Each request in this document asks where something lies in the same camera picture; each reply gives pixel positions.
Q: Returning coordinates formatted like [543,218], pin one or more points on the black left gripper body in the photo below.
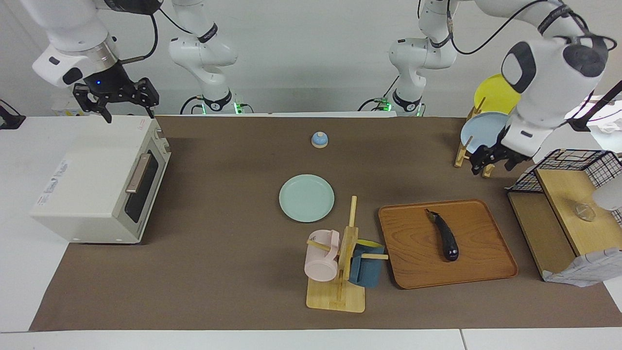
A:
[510,150]

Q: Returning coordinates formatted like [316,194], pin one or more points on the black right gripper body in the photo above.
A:
[108,80]

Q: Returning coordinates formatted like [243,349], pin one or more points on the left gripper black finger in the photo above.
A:
[510,163]
[478,158]

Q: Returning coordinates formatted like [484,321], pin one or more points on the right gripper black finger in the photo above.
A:
[104,113]
[149,92]

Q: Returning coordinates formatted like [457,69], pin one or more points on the white toaster oven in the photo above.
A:
[97,180]

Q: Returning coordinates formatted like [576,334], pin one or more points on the dark purple eggplant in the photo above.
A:
[447,238]

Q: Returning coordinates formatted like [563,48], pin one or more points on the pale green plate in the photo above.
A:
[306,198]

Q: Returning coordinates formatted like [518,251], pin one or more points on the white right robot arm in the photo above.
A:
[204,53]

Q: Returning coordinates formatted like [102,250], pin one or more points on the wooden plate rack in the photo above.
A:
[460,156]

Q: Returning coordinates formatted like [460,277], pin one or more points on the light blue plate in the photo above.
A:
[481,131]

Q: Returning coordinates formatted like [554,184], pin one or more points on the yellow plate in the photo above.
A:
[493,92]

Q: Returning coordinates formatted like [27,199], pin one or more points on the clear glass cup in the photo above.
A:
[585,212]

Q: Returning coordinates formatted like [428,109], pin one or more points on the brown wooden tray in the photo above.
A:
[413,248]

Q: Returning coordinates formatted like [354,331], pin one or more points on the dark blue mug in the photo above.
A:
[367,270]

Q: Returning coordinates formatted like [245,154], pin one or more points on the blue service bell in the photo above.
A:
[319,140]

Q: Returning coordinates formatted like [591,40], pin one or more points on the brown table mat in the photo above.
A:
[218,243]

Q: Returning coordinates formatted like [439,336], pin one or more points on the pink mug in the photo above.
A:
[320,265]

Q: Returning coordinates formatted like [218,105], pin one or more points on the wooden mug tree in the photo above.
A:
[335,296]

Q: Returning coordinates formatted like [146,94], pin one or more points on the black clamp mount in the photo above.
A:
[580,124]
[8,119]

